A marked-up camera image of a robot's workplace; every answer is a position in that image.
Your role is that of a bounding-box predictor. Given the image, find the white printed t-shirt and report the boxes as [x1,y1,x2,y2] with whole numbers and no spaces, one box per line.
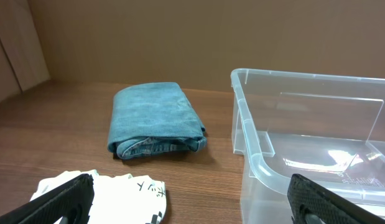
[29,169,167,224]

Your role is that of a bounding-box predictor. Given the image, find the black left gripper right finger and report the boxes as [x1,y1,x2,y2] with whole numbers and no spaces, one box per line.
[287,174,385,224]

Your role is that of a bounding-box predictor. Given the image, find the folded blue denim jeans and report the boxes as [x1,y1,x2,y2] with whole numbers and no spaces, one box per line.
[107,82,207,160]

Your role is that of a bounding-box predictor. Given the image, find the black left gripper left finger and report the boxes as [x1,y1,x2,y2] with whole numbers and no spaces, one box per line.
[0,174,95,224]

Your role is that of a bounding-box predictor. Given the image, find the clear plastic storage container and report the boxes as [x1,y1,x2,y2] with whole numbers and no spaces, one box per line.
[231,68,385,223]

